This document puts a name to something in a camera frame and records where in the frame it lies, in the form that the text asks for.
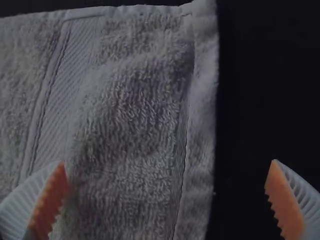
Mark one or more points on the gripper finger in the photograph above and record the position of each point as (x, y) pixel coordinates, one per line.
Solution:
(290, 207)
(37, 207)

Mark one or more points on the pale towel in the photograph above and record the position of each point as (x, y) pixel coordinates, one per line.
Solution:
(125, 100)

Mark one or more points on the black mat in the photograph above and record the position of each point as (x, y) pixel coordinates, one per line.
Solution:
(265, 75)

